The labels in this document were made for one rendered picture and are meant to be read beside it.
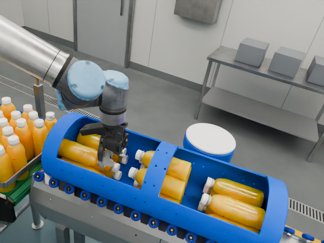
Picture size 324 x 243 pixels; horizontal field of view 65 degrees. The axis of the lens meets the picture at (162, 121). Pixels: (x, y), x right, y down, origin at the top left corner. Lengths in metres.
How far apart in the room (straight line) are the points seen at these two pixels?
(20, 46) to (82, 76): 0.14
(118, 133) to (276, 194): 0.56
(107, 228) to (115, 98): 0.58
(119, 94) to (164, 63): 3.74
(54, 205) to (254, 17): 3.46
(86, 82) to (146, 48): 4.01
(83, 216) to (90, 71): 0.72
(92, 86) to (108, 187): 0.45
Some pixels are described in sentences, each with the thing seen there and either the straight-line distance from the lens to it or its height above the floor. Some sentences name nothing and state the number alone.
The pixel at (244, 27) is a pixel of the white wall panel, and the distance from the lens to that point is 4.03.
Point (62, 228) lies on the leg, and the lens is 1.46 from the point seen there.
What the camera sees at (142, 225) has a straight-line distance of 1.09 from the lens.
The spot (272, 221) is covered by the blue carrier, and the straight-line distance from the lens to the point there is 0.92.
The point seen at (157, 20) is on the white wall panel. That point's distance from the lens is 4.43.
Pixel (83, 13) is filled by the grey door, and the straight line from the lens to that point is 5.22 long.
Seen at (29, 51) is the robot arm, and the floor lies 1.60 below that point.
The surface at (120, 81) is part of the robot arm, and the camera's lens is 0.79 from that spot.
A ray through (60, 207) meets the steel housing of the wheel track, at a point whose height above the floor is 0.86.
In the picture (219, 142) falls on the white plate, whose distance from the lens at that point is 1.42.
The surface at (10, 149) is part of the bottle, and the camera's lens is 1.21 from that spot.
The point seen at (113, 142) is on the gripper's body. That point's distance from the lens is 0.90.
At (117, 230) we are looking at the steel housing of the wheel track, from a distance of 1.15.
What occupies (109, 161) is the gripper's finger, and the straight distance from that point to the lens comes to 0.96.
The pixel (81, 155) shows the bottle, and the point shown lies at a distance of 1.03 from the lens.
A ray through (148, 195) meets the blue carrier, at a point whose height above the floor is 1.13.
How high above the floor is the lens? 1.82
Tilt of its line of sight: 32 degrees down
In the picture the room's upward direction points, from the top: 11 degrees clockwise
